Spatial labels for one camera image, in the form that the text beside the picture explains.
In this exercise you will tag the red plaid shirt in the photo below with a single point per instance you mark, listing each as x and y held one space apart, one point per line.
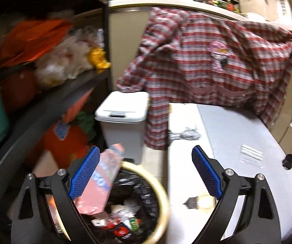
212 68

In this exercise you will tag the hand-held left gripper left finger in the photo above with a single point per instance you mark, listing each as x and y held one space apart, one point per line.
85 172

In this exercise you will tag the white lidded bin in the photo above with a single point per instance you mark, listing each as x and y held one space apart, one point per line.
121 117

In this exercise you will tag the green cloth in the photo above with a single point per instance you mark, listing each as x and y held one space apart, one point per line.
86 122

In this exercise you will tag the black bin liner bag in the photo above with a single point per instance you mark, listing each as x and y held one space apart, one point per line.
138 188

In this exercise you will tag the red and black packet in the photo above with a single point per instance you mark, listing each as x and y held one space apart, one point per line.
120 232

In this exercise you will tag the white kitchen counter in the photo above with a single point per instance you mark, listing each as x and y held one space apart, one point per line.
141 1

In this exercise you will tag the clear packet of white sticks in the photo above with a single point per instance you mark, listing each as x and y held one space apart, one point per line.
251 155

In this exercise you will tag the green and white carton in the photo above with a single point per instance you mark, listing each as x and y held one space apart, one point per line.
133 225

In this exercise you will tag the small black cap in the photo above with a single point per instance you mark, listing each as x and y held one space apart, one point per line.
288 160

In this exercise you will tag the pink packet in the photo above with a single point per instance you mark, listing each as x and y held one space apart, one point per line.
102 183

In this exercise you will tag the bundle of clear plastic bags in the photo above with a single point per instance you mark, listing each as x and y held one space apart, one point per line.
59 66

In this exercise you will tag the yellow plastic bag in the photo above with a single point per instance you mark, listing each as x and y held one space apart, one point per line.
99 57

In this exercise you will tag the orange bag with blue label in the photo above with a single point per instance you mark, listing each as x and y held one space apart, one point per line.
64 139

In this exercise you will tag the black shelf unit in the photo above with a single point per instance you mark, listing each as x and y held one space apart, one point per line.
72 86

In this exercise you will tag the orange red bag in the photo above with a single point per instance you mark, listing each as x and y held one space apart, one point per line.
34 38

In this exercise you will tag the yellow round waste basket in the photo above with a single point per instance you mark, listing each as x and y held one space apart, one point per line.
164 208

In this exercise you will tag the paper scrap with black print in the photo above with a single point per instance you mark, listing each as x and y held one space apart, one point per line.
202 200

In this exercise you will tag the dark red bag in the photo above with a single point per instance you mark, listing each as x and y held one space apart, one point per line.
18 89

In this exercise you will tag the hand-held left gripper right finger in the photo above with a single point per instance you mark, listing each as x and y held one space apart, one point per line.
207 172

